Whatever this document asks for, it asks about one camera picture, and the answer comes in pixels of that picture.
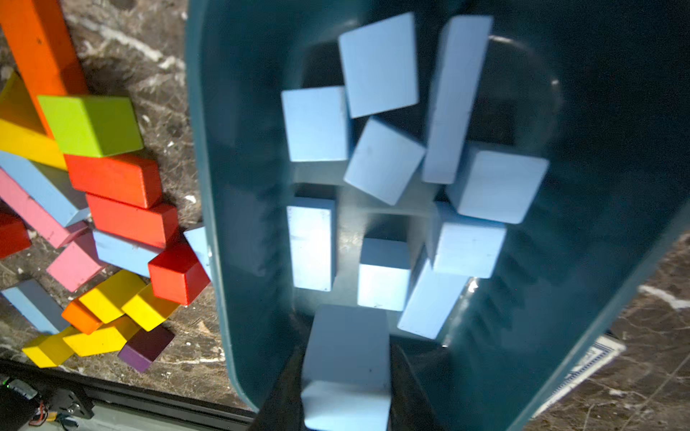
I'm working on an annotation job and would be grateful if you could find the red block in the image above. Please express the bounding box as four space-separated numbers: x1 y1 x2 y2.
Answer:
0 213 32 260
64 154 163 208
86 194 181 249

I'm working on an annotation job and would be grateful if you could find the yellow cube lower centre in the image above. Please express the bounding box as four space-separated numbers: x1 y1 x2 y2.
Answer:
122 284 180 332

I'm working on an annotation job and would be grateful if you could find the small light blue tray block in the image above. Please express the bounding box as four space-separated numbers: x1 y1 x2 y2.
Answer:
280 86 351 163

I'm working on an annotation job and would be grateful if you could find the pink block lower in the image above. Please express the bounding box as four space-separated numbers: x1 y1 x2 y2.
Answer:
47 232 106 292

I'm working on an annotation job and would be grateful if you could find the purple cube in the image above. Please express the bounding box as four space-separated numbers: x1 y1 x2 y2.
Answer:
118 325 174 373

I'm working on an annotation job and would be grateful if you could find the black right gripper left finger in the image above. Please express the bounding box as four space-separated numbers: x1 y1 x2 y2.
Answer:
253 347 305 431

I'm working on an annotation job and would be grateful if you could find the light blue cube top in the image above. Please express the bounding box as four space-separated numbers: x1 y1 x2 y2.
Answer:
338 12 420 119

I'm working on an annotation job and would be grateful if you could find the light blue angled block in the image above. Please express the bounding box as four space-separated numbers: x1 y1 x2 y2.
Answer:
1 151 91 227

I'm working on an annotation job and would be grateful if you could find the dark teal plastic tray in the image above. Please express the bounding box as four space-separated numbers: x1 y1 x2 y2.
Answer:
185 1 689 430

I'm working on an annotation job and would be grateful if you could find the tall orange block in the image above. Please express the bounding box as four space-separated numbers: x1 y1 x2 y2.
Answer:
1 0 89 138

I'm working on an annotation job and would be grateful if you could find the pink block upper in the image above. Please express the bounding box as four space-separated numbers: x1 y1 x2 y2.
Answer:
1 170 89 249

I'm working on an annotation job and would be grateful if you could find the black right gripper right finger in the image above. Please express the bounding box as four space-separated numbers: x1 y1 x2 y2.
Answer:
389 344 442 431

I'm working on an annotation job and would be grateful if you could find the light blue long block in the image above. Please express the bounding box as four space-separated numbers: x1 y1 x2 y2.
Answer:
397 251 470 339

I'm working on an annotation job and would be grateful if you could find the red block left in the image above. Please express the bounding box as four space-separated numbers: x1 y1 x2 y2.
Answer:
0 213 32 260

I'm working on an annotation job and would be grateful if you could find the pink block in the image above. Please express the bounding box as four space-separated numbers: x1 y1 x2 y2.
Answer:
1 170 89 249
47 232 106 292

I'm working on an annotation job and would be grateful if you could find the small yellow cube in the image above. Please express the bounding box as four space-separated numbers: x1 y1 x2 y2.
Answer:
22 326 78 368

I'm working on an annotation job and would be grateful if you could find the light blue small cube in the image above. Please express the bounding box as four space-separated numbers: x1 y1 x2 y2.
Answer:
357 238 411 312

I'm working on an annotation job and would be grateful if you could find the orange cube lower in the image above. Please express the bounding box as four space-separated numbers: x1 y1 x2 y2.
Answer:
62 299 103 335

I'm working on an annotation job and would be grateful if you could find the light blue thin block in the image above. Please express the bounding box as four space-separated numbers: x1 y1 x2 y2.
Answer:
287 197 336 292

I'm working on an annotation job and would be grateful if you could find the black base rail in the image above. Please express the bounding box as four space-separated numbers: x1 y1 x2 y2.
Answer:
1 359 255 430

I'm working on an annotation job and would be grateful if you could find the long yellow block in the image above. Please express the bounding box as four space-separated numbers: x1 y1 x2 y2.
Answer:
64 316 140 357

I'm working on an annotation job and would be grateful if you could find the lime green cube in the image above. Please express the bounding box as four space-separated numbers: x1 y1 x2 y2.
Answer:
38 95 144 158

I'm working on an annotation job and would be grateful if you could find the small red cube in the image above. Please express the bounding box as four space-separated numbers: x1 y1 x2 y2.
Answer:
148 242 211 305

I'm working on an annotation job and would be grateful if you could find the light blue block on cube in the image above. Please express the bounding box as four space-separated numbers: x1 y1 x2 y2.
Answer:
343 117 426 206

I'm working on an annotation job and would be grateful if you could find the yellow block upper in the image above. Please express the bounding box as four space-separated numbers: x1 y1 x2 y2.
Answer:
0 69 68 171

